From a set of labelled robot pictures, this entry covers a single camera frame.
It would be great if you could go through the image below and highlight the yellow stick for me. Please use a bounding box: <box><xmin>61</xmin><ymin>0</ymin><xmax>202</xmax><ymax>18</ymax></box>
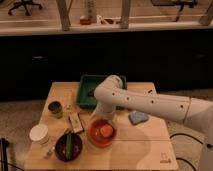
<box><xmin>66</xmin><ymin>91</ymin><xmax>73</xmax><ymax>110</ymax></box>

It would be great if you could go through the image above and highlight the black cable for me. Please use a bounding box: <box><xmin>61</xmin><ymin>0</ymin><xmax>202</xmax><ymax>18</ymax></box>
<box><xmin>169</xmin><ymin>132</ymin><xmax>204</xmax><ymax>171</ymax></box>

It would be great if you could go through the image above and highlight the white round container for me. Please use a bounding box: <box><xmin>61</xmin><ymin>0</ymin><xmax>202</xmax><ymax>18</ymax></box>
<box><xmin>29</xmin><ymin>124</ymin><xmax>49</xmax><ymax>144</ymax></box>

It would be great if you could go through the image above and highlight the dark brown bowl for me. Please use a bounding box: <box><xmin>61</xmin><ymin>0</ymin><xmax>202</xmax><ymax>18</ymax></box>
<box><xmin>55</xmin><ymin>133</ymin><xmax>83</xmax><ymax>162</ymax></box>

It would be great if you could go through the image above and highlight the green cup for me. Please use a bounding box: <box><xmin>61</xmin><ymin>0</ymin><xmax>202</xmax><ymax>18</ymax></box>
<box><xmin>48</xmin><ymin>101</ymin><xmax>63</xmax><ymax>118</ymax></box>

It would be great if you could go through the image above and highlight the green plastic tray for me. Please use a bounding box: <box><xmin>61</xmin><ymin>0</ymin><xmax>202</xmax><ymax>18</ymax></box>
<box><xmin>76</xmin><ymin>74</ymin><xmax>128</xmax><ymax>110</ymax></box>

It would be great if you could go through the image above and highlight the small brown box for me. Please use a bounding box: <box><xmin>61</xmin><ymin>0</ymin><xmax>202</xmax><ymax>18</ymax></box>
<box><xmin>69</xmin><ymin>113</ymin><xmax>84</xmax><ymax>133</ymax></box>

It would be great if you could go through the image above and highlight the black office chair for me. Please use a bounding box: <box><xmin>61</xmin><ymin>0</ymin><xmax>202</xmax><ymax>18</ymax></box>
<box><xmin>8</xmin><ymin>0</ymin><xmax>43</xmax><ymax>16</ymax></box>

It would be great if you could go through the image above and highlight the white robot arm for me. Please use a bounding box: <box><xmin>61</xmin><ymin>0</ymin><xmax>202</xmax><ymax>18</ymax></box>
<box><xmin>94</xmin><ymin>75</ymin><xmax>213</xmax><ymax>171</ymax></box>

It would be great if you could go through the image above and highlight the red object on shelf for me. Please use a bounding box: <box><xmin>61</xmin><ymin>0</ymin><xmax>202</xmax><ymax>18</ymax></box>
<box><xmin>80</xmin><ymin>18</ymin><xmax>92</xmax><ymax>25</ymax></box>

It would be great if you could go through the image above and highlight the green cucumber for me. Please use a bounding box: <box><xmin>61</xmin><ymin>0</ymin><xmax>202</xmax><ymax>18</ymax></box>
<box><xmin>65</xmin><ymin>133</ymin><xmax>72</xmax><ymax>160</ymax></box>

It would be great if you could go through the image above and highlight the dark object in tray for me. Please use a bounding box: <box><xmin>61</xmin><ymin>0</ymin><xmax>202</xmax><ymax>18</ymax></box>
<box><xmin>88</xmin><ymin>89</ymin><xmax>95</xmax><ymax>97</ymax></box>

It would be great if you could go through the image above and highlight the red bowl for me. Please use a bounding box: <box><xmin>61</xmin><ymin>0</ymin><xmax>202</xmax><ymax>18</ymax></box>
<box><xmin>87</xmin><ymin>119</ymin><xmax>116</xmax><ymax>148</ymax></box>

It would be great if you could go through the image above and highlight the orange apple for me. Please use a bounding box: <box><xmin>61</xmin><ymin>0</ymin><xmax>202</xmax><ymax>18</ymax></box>
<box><xmin>100</xmin><ymin>124</ymin><xmax>113</xmax><ymax>137</ymax></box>

